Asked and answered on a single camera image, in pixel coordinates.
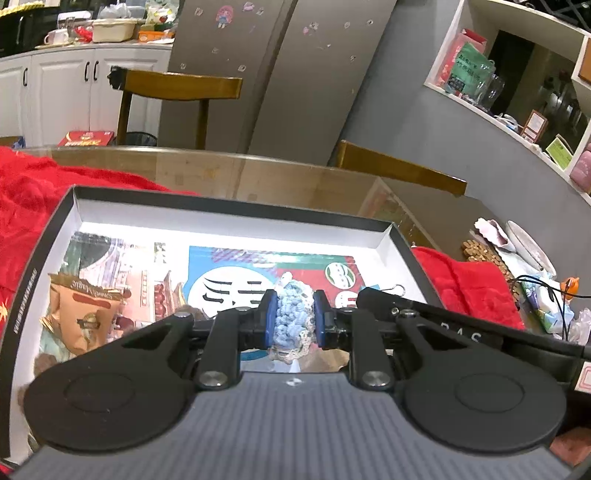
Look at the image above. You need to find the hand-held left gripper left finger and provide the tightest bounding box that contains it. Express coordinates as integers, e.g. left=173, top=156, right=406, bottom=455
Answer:
left=121, top=289, right=279, bottom=391

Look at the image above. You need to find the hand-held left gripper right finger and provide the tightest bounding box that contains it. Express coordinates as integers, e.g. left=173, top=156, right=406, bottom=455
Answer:
left=313, top=289, right=469, bottom=391

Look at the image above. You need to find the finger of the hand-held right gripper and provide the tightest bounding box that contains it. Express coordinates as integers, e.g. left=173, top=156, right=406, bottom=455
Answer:
left=357, top=286, right=419, bottom=322

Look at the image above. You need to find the blue lace scrunchie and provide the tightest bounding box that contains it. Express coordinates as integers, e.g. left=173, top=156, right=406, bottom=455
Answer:
left=268, top=271, right=320, bottom=366

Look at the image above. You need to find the black cardboard box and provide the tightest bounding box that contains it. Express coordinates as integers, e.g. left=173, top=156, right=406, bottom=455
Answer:
left=0, top=185, right=445, bottom=464

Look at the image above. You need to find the tissue packet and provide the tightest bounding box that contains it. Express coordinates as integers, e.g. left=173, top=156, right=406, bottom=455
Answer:
left=521, top=276, right=574, bottom=334

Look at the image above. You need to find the white plate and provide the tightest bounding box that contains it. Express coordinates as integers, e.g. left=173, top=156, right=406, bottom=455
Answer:
left=505, top=220, right=558, bottom=274

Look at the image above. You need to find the woven coaster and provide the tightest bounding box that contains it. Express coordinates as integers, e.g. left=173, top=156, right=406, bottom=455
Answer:
left=461, top=239, right=514, bottom=278

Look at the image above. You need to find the pink shell dish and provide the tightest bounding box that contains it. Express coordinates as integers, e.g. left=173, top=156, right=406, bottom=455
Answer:
left=474, top=217, right=512, bottom=253

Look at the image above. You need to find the wooden chair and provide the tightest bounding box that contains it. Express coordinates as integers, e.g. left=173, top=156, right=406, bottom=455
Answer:
left=107, top=66, right=243, bottom=151
left=334, top=140, right=468, bottom=198

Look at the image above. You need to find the brown snack packet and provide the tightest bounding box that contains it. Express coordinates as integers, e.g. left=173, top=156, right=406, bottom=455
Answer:
left=39, top=271, right=129, bottom=357

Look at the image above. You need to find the green card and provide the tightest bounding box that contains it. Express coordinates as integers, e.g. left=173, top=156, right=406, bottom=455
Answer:
left=546, top=136, right=576, bottom=170

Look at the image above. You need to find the black trash bin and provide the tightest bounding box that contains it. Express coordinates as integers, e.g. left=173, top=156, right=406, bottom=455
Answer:
left=124, top=132, right=158, bottom=149

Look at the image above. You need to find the clear glass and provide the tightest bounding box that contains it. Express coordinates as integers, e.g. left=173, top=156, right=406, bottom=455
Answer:
left=479, top=73, right=507, bottom=112

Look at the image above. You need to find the green paper bag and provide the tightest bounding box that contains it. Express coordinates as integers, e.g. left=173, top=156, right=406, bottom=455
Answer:
left=450, top=43, right=493, bottom=99

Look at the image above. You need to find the silver refrigerator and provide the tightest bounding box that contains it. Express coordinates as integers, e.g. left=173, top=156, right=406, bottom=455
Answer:
left=156, top=0, right=399, bottom=168

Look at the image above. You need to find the red paper bag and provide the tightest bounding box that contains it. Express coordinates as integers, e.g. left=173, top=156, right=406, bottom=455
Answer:
left=438, top=28, right=489, bottom=89

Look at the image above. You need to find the red cardboard box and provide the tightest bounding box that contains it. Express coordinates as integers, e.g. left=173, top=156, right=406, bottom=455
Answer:
left=57, top=130, right=116, bottom=149

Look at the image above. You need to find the red bear printed blanket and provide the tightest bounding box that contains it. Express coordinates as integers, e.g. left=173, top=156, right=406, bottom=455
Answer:
left=0, top=147, right=528, bottom=332

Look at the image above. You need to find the white kitchen cabinet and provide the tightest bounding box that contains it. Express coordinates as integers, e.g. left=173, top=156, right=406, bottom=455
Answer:
left=0, top=42, right=175, bottom=149

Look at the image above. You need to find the green white snack bag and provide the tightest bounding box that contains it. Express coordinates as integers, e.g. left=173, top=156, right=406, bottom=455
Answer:
left=145, top=0, right=179, bottom=27

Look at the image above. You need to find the beige plastic basin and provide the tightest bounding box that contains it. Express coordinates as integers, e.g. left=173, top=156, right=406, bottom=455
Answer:
left=92, top=19, right=138, bottom=44

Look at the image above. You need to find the black cable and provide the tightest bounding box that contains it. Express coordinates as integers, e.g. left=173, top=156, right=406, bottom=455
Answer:
left=512, top=274, right=591, bottom=343

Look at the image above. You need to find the white wall shelf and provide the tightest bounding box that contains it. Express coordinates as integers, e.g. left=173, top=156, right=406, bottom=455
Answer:
left=424, top=0, right=591, bottom=205

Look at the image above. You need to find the small photo frame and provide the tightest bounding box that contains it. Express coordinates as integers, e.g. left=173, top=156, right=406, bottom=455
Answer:
left=521, top=109, right=549, bottom=142

